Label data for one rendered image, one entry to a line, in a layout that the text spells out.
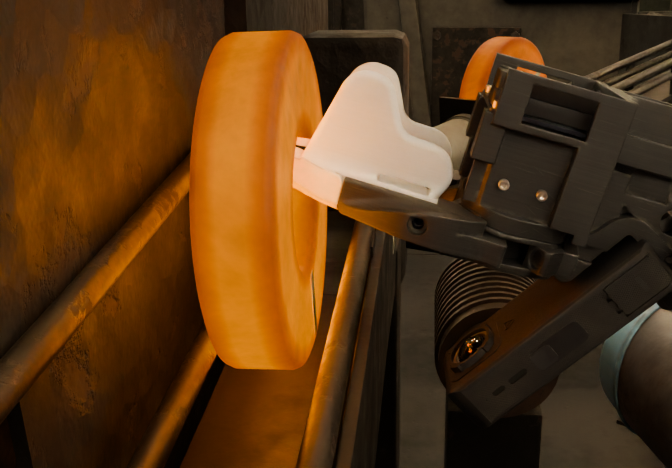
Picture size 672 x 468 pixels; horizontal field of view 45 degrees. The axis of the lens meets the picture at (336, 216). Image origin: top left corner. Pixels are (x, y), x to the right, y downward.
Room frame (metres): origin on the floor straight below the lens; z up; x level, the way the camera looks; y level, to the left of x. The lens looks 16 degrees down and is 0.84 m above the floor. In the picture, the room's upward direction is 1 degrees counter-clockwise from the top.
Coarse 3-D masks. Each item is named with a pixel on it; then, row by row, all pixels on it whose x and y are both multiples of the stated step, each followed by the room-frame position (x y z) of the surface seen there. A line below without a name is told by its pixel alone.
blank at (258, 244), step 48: (240, 48) 0.34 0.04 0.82; (288, 48) 0.34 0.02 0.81; (240, 96) 0.31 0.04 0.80; (288, 96) 0.33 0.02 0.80; (192, 144) 0.30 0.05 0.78; (240, 144) 0.30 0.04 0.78; (288, 144) 0.33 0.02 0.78; (192, 192) 0.29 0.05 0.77; (240, 192) 0.29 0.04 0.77; (288, 192) 0.32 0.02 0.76; (192, 240) 0.29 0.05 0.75; (240, 240) 0.29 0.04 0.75; (288, 240) 0.32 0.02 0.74; (240, 288) 0.29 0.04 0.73; (288, 288) 0.31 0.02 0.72; (240, 336) 0.30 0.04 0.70; (288, 336) 0.30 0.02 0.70
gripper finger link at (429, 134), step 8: (368, 64) 0.38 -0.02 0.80; (376, 64) 0.38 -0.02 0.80; (352, 72) 0.38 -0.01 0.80; (384, 72) 0.38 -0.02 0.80; (392, 72) 0.38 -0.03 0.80; (392, 80) 0.38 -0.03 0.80; (400, 96) 0.37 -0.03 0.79; (400, 104) 0.37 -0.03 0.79; (400, 112) 0.37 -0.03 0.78; (408, 120) 0.37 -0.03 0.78; (408, 128) 0.37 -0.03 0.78; (416, 128) 0.37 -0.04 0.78; (424, 128) 0.37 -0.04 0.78; (432, 128) 0.37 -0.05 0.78; (416, 136) 0.37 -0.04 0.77; (424, 136) 0.37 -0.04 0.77; (432, 136) 0.37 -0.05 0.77; (440, 136) 0.37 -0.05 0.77; (296, 144) 0.37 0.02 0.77; (304, 144) 0.37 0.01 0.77; (440, 144) 0.37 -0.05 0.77; (448, 144) 0.37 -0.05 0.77; (448, 152) 0.37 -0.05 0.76
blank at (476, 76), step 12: (480, 48) 0.93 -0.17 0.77; (492, 48) 0.92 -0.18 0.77; (504, 48) 0.92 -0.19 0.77; (516, 48) 0.94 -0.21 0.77; (528, 48) 0.96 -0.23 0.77; (480, 60) 0.92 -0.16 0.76; (492, 60) 0.91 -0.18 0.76; (528, 60) 0.96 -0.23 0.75; (540, 60) 0.98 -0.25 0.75; (468, 72) 0.91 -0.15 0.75; (480, 72) 0.90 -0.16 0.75; (528, 72) 0.96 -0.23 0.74; (468, 84) 0.91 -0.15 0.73; (480, 84) 0.90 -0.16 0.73; (468, 96) 0.90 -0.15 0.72
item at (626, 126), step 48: (480, 96) 0.37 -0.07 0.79; (528, 96) 0.32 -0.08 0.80; (576, 96) 0.31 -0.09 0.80; (624, 96) 0.33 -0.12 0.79; (480, 144) 0.32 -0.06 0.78; (528, 144) 0.32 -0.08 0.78; (576, 144) 0.31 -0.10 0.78; (624, 144) 0.33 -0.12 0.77; (480, 192) 0.33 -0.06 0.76; (528, 192) 0.32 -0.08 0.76; (576, 192) 0.31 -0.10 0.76; (624, 192) 0.33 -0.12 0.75; (528, 240) 0.32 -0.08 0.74; (576, 240) 0.31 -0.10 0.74
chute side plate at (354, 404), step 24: (384, 240) 0.43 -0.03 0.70; (384, 264) 0.43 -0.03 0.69; (384, 288) 0.43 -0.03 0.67; (384, 312) 0.43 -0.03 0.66; (360, 336) 0.33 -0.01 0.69; (384, 336) 0.43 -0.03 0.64; (360, 360) 0.31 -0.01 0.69; (384, 360) 0.43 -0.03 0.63; (360, 384) 0.29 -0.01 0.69; (360, 408) 0.28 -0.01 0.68; (360, 432) 0.28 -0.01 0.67; (336, 456) 0.25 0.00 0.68; (360, 456) 0.28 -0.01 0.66
